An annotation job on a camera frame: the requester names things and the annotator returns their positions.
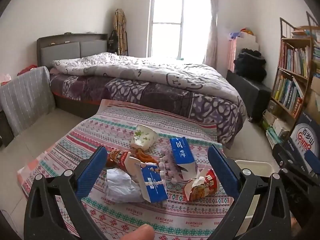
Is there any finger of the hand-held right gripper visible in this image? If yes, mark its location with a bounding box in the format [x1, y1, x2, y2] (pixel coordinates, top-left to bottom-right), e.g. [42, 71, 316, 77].
[303, 149, 320, 175]

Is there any white plastic bin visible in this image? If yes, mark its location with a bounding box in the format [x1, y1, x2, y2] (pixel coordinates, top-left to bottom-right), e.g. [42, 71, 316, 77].
[234, 159, 273, 232]

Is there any floral paper cup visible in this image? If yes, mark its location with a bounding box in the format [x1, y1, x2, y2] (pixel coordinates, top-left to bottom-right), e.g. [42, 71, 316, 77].
[129, 124, 159, 151]

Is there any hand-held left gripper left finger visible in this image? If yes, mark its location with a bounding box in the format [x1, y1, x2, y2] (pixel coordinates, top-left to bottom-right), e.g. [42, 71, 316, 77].
[24, 145, 108, 240]

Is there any light pink curtain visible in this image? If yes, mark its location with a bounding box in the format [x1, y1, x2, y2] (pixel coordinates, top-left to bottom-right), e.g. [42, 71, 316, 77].
[204, 0, 220, 67]

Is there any grey bed frame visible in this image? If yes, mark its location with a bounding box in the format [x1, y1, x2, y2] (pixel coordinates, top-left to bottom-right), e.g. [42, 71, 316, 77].
[37, 33, 109, 119]

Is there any patterned striped tablecloth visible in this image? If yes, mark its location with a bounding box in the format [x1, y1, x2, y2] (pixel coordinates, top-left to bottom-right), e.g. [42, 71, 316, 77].
[17, 99, 253, 240]

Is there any person's left hand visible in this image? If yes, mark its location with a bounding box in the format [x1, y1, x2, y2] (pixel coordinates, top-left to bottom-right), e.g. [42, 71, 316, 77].
[122, 224, 155, 240]

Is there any black storage bench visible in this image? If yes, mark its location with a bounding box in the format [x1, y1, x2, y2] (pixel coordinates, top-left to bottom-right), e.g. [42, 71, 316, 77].
[226, 70, 272, 123]

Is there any white printed duvet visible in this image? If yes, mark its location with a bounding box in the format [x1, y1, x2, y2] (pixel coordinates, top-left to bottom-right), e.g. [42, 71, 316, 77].
[51, 52, 247, 120]

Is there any red cloth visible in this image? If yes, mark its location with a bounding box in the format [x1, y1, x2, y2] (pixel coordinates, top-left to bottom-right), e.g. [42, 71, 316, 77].
[17, 64, 38, 76]

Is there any pink cabinet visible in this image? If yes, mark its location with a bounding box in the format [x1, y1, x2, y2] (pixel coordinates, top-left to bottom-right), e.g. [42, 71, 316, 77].
[227, 34, 261, 73]

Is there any purple patterned bed sheet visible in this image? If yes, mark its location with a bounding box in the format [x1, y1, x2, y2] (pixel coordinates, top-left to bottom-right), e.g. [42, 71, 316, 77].
[49, 74, 247, 150]

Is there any row of leaning books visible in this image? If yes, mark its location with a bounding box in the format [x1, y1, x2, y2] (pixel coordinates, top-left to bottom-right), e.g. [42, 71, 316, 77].
[272, 74, 304, 118]

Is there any white plastic bag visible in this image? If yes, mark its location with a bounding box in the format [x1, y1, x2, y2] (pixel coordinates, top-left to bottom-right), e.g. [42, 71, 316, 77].
[104, 168, 146, 203]

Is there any colourful toys pile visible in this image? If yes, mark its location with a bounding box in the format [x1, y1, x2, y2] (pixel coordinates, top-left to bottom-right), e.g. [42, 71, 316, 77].
[229, 27, 254, 39]

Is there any window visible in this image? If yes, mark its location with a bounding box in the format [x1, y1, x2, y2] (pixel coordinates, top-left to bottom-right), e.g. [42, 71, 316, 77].
[150, 0, 209, 58]

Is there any pile of flat books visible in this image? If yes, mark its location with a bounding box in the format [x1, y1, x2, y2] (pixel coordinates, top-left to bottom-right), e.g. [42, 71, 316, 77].
[262, 109, 292, 148]

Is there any wooden bookshelf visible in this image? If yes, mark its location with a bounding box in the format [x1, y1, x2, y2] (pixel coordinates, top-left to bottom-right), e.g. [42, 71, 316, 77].
[262, 11, 320, 151]

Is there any stack of books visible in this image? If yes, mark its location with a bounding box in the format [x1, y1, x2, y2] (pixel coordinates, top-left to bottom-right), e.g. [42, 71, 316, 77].
[291, 26, 320, 39]

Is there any tall blue milk carton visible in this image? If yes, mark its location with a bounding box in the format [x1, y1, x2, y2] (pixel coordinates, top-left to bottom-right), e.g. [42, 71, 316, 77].
[169, 137, 198, 180]

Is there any grey striped covered chair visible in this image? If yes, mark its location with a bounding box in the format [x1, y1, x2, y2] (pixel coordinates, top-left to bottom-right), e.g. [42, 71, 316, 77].
[0, 66, 56, 137]

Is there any row of upright books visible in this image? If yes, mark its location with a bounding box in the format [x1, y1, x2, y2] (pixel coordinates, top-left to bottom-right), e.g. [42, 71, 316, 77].
[278, 41, 310, 78]

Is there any pink crumpled wrapper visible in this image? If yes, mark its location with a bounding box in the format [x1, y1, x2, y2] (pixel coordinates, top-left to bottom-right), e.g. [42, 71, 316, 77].
[160, 147, 186, 184]

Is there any brown cardboard box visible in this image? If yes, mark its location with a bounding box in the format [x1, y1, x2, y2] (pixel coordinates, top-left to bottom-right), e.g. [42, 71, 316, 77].
[310, 75, 320, 96]

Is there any blue white cardboard box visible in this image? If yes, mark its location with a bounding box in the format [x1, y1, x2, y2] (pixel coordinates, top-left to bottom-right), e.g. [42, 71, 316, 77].
[287, 110, 320, 173]

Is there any black hanging bag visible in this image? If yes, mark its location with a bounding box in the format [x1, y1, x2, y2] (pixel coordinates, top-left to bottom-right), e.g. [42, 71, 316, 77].
[107, 29, 120, 53]

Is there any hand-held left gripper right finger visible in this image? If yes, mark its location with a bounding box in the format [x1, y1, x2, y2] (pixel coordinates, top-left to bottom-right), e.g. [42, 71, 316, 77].
[207, 144, 292, 240]

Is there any black bag on cabinet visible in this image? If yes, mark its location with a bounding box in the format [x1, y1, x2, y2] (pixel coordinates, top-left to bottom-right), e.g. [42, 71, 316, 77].
[234, 48, 267, 83]

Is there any plaid coat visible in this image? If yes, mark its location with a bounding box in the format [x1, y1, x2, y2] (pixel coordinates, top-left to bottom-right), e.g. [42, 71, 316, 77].
[112, 8, 128, 56]

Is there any brown red snack packet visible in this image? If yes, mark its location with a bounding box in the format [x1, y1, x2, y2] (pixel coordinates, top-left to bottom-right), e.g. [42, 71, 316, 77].
[106, 148, 132, 173]

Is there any orange peel piece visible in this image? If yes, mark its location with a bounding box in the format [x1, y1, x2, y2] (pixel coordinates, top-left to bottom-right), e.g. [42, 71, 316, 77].
[134, 149, 160, 166]

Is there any red torn snack packet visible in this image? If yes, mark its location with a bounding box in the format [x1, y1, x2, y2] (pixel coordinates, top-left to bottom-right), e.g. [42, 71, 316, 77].
[182, 168, 221, 202]

